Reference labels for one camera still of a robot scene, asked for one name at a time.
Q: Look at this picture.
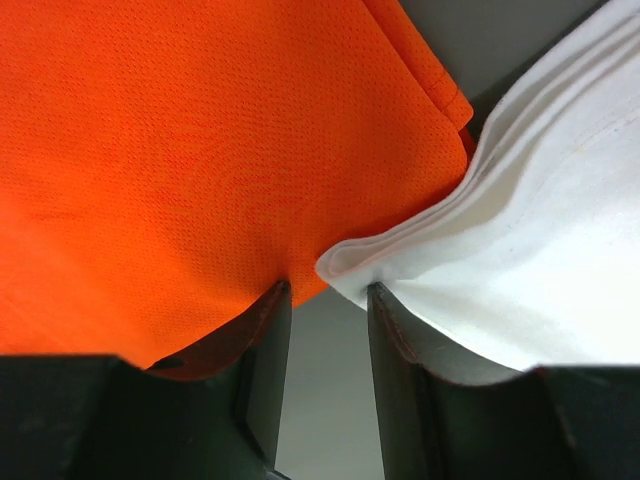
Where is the orange folded t shirt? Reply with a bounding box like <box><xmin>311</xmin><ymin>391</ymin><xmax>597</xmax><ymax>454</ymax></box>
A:
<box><xmin>1</xmin><ymin>1</ymin><xmax>473</xmax><ymax>367</ymax></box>

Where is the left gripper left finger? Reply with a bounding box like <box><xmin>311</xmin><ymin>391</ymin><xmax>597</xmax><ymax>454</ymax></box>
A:
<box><xmin>149</xmin><ymin>280</ymin><xmax>292</xmax><ymax>465</ymax></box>

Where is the white t shirt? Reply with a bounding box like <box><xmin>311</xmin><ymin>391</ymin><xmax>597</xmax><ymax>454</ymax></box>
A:
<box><xmin>316</xmin><ymin>1</ymin><xmax>639</xmax><ymax>371</ymax></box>

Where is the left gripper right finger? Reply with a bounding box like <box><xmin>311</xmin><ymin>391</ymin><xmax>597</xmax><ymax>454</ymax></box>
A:
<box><xmin>366</xmin><ymin>283</ymin><xmax>518</xmax><ymax>479</ymax></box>

